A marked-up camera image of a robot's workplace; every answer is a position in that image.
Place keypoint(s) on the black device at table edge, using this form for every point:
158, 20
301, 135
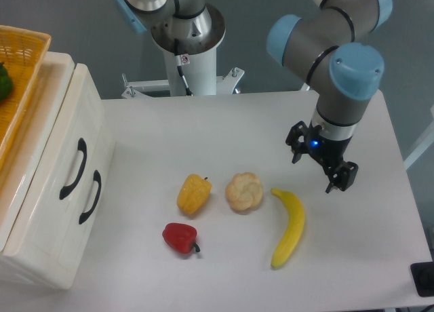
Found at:
422, 274

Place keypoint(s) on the white frame at right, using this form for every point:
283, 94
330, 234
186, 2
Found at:
420, 145

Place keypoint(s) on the yellow bell pepper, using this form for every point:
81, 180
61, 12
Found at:
193, 194

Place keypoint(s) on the white drawer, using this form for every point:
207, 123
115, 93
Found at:
49, 236
81, 112

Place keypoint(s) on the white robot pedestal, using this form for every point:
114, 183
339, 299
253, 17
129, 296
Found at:
189, 48

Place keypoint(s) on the green bell pepper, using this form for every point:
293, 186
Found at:
6, 83

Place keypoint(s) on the round knotted bread roll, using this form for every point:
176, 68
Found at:
244, 191

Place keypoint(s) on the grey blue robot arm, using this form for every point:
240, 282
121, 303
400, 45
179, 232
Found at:
325, 52

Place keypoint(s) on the red bell pepper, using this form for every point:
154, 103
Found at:
181, 238

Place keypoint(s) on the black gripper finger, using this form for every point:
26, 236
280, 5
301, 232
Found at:
341, 176
297, 140

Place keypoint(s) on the orange woven basket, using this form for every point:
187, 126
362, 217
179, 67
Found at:
22, 53

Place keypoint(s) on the white drawer cabinet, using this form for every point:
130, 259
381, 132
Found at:
53, 79

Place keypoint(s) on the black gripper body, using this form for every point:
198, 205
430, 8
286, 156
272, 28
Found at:
327, 153

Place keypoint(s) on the yellow banana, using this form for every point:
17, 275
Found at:
293, 230

